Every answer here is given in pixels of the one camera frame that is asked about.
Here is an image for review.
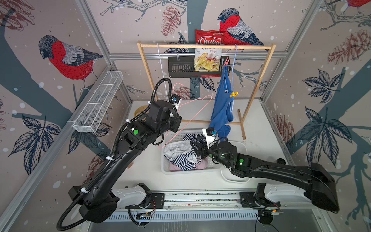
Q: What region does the red chips bag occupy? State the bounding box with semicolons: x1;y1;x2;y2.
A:
194;30;224;77

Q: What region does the white plastic tray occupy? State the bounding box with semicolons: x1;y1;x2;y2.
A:
221;141;250;184

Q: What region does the white wire mesh shelf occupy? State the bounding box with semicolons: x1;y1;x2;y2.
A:
73;71;123;133

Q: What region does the pink wire hanger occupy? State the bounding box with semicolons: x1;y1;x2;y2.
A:
160;94;214;148

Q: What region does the yellow clothespin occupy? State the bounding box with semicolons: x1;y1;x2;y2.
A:
230;92;239;98

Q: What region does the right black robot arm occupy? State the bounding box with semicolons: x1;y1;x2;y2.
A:
190;141;340;212

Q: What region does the black wall basket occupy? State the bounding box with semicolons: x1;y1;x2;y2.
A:
168;56;229;78

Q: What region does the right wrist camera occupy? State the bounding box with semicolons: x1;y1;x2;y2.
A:
202;127;217;148

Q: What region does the light blue wire hanger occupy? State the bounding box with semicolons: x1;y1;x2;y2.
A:
229;45;237;113

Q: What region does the yellow steamer with buns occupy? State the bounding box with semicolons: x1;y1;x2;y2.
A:
134;105;149;117

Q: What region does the blue tank top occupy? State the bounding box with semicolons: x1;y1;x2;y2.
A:
209;66;234;138

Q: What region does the white wire hanger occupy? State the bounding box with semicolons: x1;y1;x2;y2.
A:
157;43;169;101

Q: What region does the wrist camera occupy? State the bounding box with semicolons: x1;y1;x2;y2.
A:
171;93;182;110
202;127;217;148

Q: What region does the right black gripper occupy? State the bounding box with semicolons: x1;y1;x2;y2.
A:
189;136;231;170

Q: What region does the pink tank top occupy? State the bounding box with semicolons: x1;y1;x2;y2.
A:
169;160;208;172

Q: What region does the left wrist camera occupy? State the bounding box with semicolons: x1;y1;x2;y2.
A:
171;93;182;110

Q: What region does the white perforated basket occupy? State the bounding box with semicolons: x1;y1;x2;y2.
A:
161;129;222;175

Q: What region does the wooden clothes rack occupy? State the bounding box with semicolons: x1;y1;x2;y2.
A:
137;41;276;140

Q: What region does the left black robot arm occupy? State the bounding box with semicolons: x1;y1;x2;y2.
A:
56;78;182;231

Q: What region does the striped tank top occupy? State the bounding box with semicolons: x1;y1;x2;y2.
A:
163;133;206;171

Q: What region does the red clothespin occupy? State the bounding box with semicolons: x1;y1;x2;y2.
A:
223;57;230;67

